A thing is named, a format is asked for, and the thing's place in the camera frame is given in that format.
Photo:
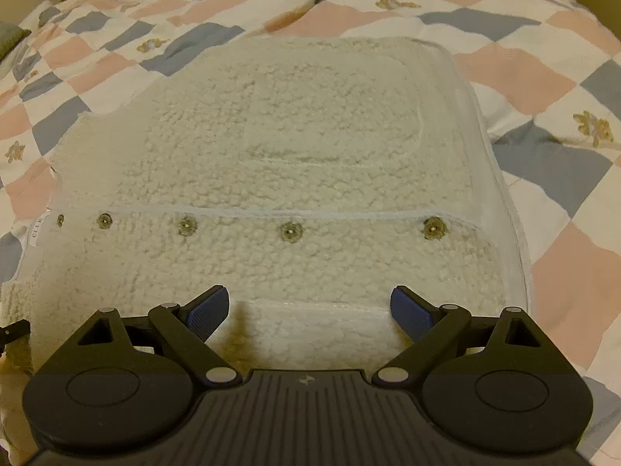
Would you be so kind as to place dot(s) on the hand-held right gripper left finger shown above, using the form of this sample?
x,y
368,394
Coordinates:
x,y
209,311

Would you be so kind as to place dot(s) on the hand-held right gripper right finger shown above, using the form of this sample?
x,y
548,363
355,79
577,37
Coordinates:
x,y
412,315

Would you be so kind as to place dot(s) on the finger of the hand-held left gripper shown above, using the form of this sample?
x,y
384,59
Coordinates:
x,y
12,332

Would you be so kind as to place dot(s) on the checkered bear print quilt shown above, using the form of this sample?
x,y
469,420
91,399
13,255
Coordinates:
x,y
533,58

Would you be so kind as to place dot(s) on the grey pillow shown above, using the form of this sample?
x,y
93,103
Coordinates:
x,y
10,36

